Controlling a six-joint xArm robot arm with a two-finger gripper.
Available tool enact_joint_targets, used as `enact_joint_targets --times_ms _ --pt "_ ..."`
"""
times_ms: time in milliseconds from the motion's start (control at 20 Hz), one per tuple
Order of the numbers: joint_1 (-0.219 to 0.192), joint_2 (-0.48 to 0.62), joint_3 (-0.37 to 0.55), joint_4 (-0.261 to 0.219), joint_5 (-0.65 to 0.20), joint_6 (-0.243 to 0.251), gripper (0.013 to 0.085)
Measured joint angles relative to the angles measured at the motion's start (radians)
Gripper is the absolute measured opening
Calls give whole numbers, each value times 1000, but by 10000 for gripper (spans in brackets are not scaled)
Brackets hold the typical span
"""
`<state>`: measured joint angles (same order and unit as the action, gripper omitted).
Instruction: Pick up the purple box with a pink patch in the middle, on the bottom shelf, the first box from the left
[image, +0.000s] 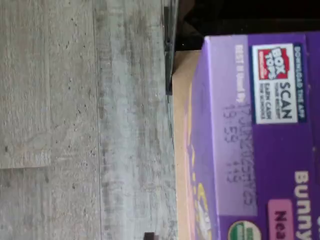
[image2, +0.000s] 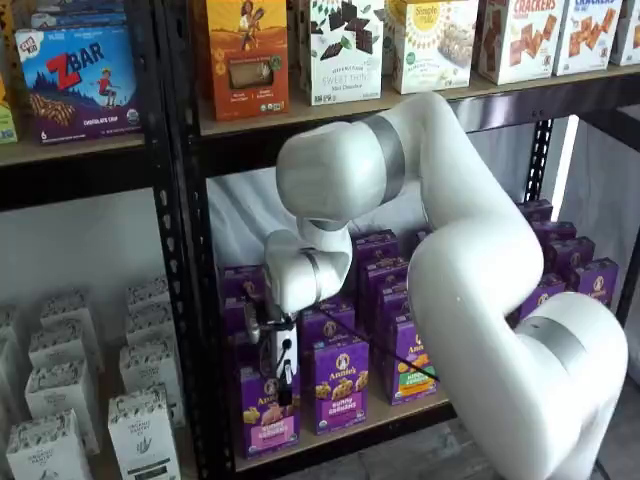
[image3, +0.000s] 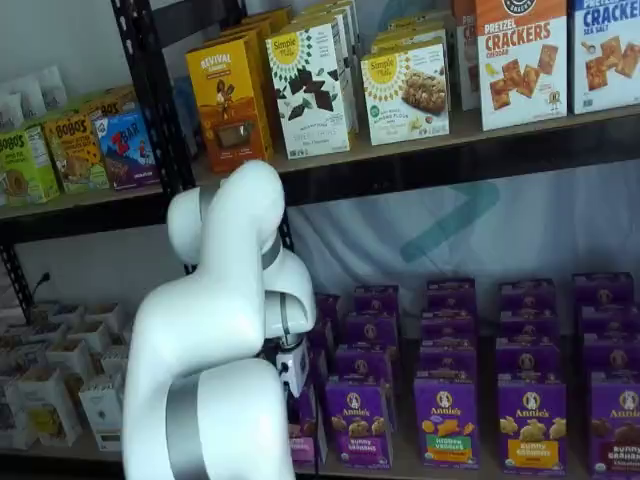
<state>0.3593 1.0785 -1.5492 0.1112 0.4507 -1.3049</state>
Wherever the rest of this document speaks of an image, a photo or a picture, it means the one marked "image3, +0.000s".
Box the purple Annie's bunny grahams box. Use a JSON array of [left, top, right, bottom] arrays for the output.
[[324, 381, 395, 470], [333, 343, 395, 386], [343, 312, 399, 349], [352, 285, 401, 317]]

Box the blue ZBar box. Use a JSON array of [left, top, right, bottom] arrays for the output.
[[94, 109, 162, 192]]

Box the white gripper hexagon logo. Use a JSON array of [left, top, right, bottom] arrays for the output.
[[276, 345, 312, 400]]

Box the orange Bobo's box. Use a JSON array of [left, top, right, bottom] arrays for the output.
[[82, 87, 137, 119]]

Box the green Bobo's box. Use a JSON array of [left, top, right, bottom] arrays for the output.
[[0, 124, 62, 207]]

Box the small white plastic device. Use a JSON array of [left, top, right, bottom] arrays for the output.
[[96, 430, 124, 454]]

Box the Simple Mills soft bars box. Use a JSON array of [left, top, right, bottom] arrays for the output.
[[370, 17, 450, 54], [360, 43, 452, 147]]

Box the wooden shelf with black beam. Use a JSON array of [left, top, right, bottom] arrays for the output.
[[192, 104, 640, 207], [0, 182, 177, 247]]

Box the black power plug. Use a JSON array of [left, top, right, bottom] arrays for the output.
[[31, 271, 54, 301]]

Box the purple Annie's hidden veggies box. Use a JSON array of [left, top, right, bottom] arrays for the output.
[[418, 344, 479, 381], [413, 377, 482, 471], [425, 278, 477, 316], [420, 312, 477, 349]]

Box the yellow Bobo's box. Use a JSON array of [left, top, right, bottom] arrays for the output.
[[42, 112, 111, 195]]

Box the blue sea salt crackers box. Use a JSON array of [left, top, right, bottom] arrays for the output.
[[571, 0, 640, 116]]

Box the purple Annie's yellow-label bunny box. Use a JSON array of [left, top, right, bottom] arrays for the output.
[[499, 279, 557, 314], [494, 339, 562, 384], [497, 380, 569, 477], [498, 309, 559, 344]]

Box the purple Annie's Neapolitan grahams box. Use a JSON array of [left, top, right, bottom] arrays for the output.
[[314, 293, 343, 324], [309, 319, 335, 352], [288, 384, 329, 466], [306, 348, 329, 386]]

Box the Simple Mills dark thins box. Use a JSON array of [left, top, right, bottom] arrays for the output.
[[264, 23, 353, 160], [292, 0, 362, 135]]

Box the orange Revival snack box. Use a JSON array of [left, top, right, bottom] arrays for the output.
[[218, 5, 294, 54], [185, 37, 275, 174]]

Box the purple Annie's chocolate grahams box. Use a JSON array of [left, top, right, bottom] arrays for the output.
[[581, 334, 640, 376], [573, 272, 636, 309], [588, 372, 640, 479], [578, 304, 640, 339]]

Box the orange cheddar pretzel crackers box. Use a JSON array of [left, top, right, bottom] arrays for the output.
[[474, 0, 570, 132], [451, 0, 482, 112]]

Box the white stand-up pouch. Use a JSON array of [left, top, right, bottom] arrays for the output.
[[37, 64, 69, 110], [0, 92, 27, 132], [9, 77, 50, 120]]

